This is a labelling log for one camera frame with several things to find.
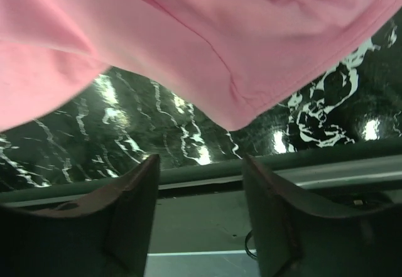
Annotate light pink t-shirt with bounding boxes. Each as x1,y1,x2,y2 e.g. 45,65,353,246
1,0,401,131

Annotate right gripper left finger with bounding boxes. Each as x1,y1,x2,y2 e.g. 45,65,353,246
1,155,160,276

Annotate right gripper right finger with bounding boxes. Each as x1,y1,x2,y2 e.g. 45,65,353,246
242,156,401,276

